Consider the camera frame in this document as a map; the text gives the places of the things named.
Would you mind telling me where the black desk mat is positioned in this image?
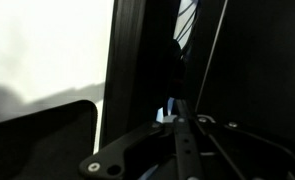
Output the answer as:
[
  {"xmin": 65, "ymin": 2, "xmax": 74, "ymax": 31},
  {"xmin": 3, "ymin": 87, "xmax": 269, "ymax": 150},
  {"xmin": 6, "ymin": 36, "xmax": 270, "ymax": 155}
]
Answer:
[{"xmin": 0, "ymin": 99, "xmax": 99, "ymax": 180}]

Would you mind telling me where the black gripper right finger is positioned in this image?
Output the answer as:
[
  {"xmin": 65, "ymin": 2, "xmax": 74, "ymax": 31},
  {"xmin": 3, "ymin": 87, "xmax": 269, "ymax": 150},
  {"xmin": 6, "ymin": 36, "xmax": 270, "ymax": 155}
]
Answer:
[{"xmin": 190, "ymin": 114, "xmax": 295, "ymax": 180}]

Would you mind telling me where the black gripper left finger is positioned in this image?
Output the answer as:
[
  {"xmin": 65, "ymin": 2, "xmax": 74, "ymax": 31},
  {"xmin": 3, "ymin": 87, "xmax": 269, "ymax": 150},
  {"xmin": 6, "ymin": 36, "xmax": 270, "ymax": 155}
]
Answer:
[{"xmin": 78, "ymin": 98, "xmax": 206, "ymax": 180}]

